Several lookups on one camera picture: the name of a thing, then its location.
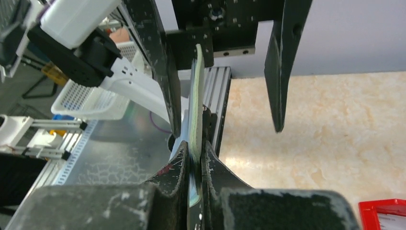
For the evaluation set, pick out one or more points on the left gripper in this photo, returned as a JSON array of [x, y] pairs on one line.
[[223, 28]]

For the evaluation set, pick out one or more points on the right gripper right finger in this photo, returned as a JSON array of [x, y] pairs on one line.
[[231, 204]]

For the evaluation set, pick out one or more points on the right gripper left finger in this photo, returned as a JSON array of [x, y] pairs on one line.
[[159, 203]]

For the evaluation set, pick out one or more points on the sage green card holder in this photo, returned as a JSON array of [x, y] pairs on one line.
[[195, 125]]

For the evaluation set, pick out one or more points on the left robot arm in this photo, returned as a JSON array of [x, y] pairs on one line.
[[69, 35]]

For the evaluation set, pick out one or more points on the white VIP cards in bin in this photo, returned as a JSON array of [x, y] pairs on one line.
[[391, 222]]

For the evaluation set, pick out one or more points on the white perforated basket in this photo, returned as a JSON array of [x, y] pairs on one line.
[[89, 103]]

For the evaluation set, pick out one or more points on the red plastic bin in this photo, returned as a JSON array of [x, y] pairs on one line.
[[369, 211]]

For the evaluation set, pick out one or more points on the aluminium frame rail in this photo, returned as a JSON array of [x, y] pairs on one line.
[[215, 95]]

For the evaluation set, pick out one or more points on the white cable duct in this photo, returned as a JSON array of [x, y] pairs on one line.
[[81, 142]]

